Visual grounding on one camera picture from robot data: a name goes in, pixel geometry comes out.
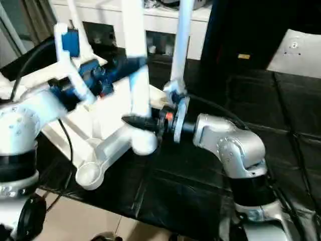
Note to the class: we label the white sideboard with glass doors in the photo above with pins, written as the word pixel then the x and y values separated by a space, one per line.
pixel 160 22

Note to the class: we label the pale panel with holes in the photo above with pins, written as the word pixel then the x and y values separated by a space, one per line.
pixel 298 55

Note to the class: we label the white plastic table top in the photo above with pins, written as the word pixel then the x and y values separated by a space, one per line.
pixel 105 148

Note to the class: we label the round grey dish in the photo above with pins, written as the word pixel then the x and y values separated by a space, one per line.
pixel 198 3

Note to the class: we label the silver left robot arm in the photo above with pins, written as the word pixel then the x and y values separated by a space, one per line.
pixel 22 120

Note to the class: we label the black quilted mat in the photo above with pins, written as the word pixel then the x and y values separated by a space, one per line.
pixel 250 100

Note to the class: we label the black cabinet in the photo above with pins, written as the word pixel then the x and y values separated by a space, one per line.
pixel 245 27

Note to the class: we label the white plastic table leg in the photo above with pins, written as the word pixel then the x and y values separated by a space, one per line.
pixel 138 37
pixel 181 37
pixel 77 27

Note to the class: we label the small gold label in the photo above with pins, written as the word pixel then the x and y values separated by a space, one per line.
pixel 243 56

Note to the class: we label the grey brown curtain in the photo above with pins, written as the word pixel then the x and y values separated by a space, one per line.
pixel 37 17

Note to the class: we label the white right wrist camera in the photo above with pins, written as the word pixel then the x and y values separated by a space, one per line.
pixel 181 113

